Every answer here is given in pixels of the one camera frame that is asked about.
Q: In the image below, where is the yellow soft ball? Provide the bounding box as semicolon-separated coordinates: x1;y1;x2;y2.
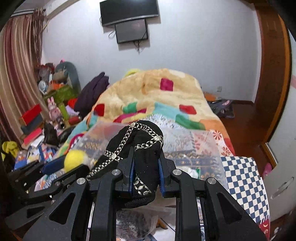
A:
64;150;89;172

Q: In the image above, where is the black hat with silver chain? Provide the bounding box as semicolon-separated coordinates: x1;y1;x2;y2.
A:
86;120;164;208

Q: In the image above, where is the red book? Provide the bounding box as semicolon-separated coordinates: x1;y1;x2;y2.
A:
23;128;43;146

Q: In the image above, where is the patterned bed sheet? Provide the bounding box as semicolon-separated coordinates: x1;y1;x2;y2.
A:
196;155;271;239

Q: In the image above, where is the red tin can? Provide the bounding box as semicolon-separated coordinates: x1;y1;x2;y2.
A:
68;116;81;126

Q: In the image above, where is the pink rabbit plush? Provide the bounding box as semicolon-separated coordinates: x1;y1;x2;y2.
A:
47;97;62;122

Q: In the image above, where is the red box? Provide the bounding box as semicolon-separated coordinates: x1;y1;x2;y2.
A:
18;104;42;126

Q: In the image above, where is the dark purple clothing pile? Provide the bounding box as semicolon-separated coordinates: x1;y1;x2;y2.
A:
74;72;109;118

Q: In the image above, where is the striped brown curtain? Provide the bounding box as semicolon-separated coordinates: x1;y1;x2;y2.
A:
1;8;49;143

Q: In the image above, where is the colourful patchwork fleece blanket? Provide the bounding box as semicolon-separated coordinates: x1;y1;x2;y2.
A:
56;69;235;157

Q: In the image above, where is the small wall monitor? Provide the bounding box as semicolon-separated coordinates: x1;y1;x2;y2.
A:
115;19;149;44

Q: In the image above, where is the large wall television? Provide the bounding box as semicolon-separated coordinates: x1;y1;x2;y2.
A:
100;0;159;26

